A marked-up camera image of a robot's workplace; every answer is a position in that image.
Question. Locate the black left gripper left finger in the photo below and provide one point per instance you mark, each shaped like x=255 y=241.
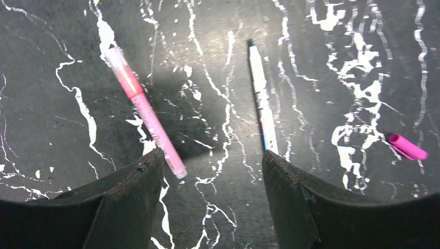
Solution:
x=116 y=211

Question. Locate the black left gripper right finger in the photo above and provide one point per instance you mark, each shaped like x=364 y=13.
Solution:
x=308 y=212

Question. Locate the white green thin pen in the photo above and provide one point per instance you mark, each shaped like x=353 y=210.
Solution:
x=259 y=83

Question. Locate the magenta pen cap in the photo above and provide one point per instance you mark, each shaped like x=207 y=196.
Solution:
x=406 y=147

